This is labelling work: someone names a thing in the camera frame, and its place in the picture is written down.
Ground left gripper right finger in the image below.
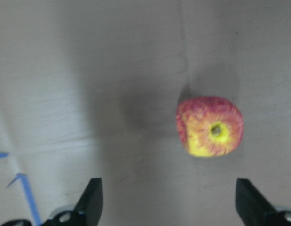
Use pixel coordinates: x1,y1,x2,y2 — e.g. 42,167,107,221
235,178,291,226

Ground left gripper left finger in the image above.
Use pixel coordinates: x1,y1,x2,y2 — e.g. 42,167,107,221
43,178,103,226

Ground red yellow apple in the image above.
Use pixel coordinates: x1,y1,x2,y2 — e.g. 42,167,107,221
176,96,244,158

